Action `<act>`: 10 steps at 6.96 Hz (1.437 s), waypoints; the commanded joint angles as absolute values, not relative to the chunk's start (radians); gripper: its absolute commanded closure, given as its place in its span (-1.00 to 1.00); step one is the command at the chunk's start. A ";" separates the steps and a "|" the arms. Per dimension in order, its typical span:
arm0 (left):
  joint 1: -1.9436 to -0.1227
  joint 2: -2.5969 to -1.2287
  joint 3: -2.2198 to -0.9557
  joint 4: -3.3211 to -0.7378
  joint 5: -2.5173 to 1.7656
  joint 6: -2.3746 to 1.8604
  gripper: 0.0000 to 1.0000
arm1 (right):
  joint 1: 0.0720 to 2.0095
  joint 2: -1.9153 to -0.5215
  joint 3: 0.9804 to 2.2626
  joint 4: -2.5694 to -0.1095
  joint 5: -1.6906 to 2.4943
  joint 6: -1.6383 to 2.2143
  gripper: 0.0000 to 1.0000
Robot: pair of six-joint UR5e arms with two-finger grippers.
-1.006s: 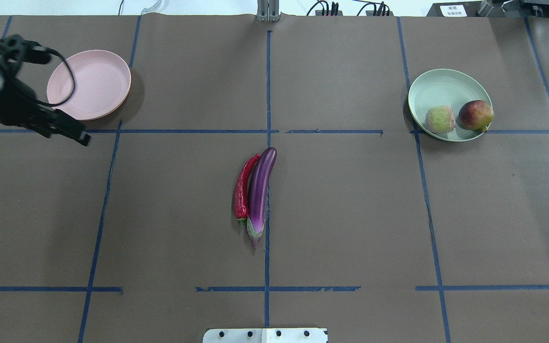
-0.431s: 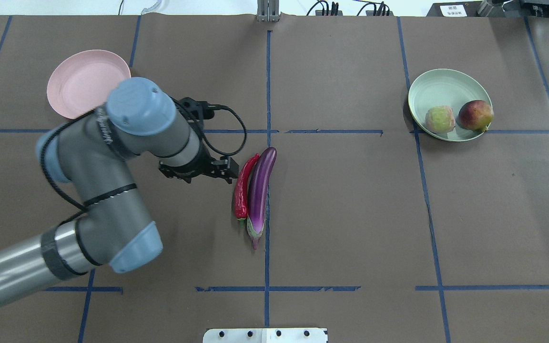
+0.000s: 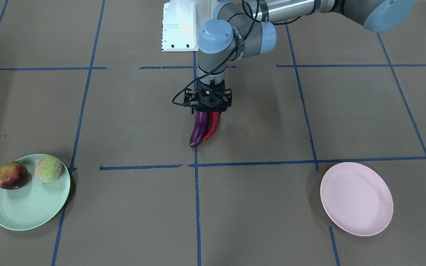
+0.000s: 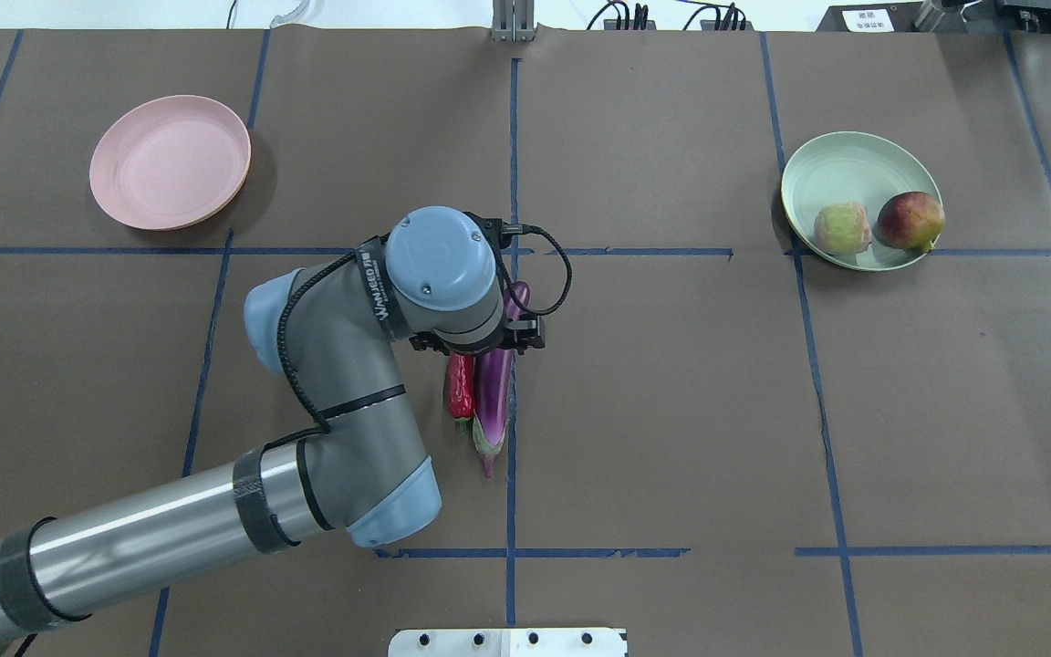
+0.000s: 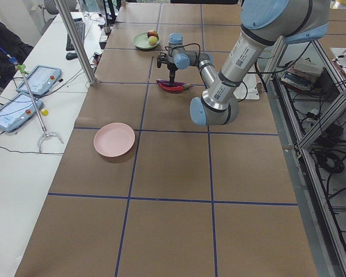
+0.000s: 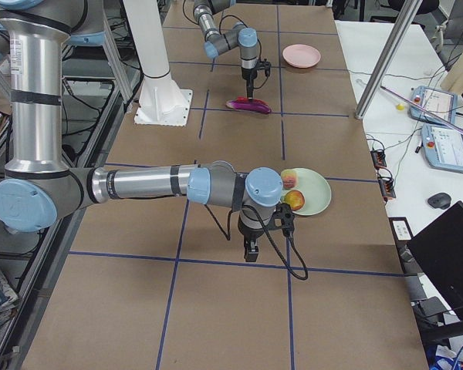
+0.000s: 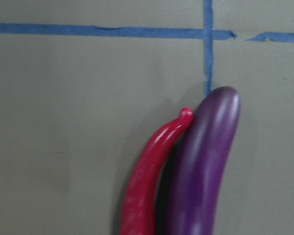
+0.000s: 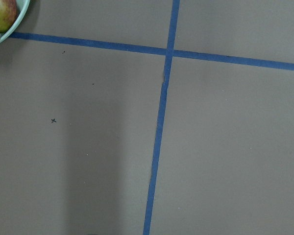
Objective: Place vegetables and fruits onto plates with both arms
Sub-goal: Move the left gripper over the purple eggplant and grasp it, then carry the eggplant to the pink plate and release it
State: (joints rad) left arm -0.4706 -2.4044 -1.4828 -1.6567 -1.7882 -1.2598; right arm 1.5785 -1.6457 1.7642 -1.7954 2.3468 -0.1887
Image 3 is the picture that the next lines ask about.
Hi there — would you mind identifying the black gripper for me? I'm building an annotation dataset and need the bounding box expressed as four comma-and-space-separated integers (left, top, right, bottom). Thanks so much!
183, 82, 232, 112

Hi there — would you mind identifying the red chili pepper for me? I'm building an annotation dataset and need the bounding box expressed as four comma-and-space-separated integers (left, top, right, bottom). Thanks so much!
202, 112, 221, 141

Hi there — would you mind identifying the purple eggplant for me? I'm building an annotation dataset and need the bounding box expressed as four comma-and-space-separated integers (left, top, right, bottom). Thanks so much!
189, 112, 209, 148

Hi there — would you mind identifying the pale green peach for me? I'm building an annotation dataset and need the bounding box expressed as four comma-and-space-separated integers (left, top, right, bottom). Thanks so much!
34, 155, 62, 183

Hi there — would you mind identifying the red yellow apple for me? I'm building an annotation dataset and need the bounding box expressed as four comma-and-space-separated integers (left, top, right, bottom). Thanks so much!
0, 161, 31, 190

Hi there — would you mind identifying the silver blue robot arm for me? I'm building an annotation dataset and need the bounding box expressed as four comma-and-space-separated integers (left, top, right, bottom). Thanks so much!
180, 0, 415, 112

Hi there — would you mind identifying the pink plate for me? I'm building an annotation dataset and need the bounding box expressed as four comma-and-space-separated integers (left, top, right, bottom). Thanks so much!
320, 162, 394, 237

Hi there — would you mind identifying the light green plate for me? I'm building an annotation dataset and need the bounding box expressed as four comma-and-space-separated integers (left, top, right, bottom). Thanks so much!
0, 163, 71, 231

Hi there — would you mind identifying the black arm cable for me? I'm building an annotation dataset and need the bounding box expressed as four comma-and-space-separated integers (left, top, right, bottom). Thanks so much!
172, 0, 302, 108

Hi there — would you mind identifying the white pedestal column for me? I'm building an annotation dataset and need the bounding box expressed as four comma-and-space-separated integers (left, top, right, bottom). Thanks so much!
161, 0, 218, 52

